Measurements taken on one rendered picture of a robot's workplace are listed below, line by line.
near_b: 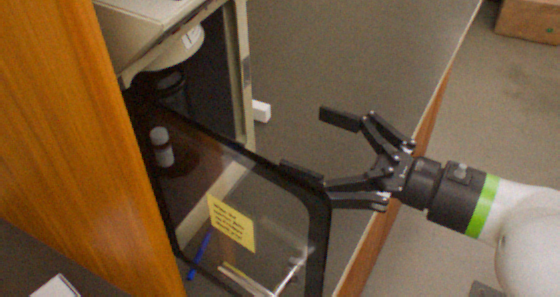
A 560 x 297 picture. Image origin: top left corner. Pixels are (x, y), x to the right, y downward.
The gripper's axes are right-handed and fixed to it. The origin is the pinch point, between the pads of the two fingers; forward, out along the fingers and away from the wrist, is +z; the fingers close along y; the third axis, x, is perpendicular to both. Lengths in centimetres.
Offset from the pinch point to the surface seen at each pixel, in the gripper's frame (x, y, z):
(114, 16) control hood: -27.8, 17.8, 14.1
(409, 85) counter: 28, -57, -3
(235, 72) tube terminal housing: 3.3, -12.8, 22.1
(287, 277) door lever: 1.7, 21.4, -8.0
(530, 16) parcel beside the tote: 105, -256, -31
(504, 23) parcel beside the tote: 114, -255, -18
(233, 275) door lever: 1.4, 24.5, -1.9
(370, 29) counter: 28, -77, 16
